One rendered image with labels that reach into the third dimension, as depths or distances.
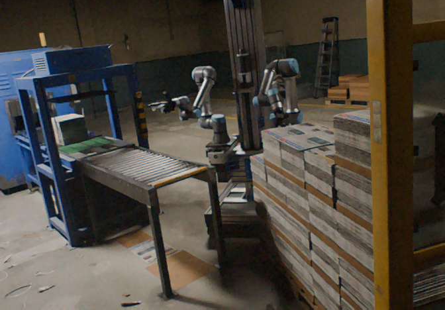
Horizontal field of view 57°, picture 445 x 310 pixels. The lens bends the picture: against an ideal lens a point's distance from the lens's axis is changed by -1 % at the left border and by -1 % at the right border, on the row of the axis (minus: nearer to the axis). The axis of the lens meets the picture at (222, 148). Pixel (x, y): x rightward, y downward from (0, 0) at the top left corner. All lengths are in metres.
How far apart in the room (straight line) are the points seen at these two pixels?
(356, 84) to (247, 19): 5.72
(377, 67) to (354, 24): 8.96
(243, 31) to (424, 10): 6.29
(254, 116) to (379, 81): 2.32
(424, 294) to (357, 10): 8.53
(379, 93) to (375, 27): 0.18
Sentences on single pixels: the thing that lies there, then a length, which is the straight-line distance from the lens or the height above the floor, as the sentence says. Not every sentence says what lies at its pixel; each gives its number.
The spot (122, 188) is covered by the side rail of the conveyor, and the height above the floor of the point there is 0.72.
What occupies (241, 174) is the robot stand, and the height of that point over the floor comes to 0.54.
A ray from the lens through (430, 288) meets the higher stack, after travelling 2.14.
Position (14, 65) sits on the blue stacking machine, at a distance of 6.11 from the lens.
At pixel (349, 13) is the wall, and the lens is 10.29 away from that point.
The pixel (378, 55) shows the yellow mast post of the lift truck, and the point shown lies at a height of 1.57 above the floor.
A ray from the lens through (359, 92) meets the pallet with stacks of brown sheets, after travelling 8.98.
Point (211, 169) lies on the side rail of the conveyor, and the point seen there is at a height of 0.78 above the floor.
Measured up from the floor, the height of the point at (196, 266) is 0.00.
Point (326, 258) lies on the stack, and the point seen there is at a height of 0.51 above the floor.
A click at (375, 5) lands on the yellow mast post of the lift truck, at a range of 1.26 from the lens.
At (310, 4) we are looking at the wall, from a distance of 10.97.
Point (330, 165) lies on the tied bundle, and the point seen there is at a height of 1.05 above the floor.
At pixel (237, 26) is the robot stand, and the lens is 3.55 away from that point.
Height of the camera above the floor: 1.67
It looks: 15 degrees down
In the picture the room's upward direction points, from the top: 7 degrees counter-clockwise
